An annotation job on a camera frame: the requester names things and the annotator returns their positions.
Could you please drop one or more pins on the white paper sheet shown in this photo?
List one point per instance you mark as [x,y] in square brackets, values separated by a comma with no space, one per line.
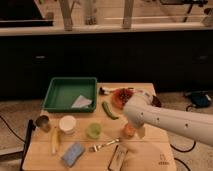
[81,102]

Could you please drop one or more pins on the dark blue bag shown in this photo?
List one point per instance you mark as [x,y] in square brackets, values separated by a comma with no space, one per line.
[200,99]

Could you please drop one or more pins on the silver fork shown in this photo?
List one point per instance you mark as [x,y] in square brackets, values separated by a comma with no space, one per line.
[96,148]

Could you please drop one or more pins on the blue sponge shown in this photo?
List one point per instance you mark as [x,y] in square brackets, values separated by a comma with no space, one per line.
[73,153]

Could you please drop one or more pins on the green plastic tray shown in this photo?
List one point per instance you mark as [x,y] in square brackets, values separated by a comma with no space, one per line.
[63,91]

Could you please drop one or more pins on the wooden rectangular block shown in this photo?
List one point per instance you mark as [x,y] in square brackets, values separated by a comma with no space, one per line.
[118,158]

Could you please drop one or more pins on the dark red bowl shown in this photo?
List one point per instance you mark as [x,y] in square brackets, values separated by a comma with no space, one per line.
[156,102]

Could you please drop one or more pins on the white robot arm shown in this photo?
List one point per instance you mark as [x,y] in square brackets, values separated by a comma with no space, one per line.
[197,126]

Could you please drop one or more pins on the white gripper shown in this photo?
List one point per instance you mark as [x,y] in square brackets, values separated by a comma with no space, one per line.
[141,132]

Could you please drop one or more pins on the metal cup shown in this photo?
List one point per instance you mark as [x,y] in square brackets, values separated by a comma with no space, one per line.
[42,122]

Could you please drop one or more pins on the small green cup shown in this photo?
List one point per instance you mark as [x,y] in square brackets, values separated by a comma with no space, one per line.
[94,130]

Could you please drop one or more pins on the white paper cup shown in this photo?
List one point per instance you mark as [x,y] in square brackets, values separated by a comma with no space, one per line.
[67,124]

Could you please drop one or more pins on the brush with white handle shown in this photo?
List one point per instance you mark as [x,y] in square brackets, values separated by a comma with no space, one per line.
[107,90]

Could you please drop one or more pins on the orange bowl with contents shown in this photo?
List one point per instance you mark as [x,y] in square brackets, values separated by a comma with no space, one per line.
[120,97]

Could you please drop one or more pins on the red orange apple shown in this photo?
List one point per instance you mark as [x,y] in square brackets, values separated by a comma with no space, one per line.
[129,130]

